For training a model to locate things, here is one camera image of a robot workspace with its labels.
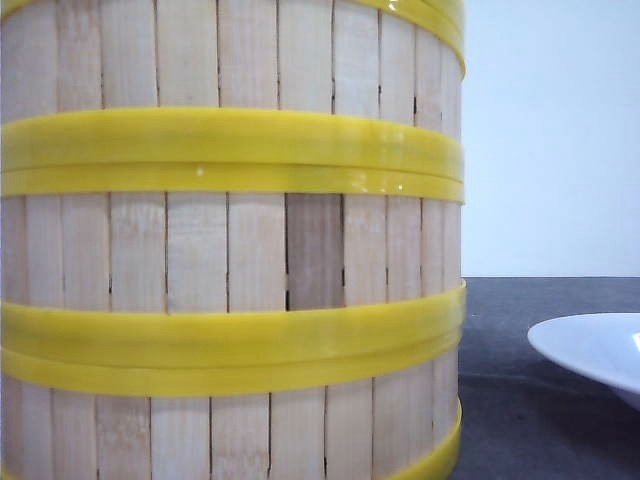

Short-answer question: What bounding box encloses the front bamboo steamer basket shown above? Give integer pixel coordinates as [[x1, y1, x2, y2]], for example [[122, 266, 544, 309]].
[[2, 350, 459, 479]]

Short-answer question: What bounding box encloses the white plate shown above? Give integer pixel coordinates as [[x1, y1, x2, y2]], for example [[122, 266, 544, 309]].
[[527, 312, 640, 409]]

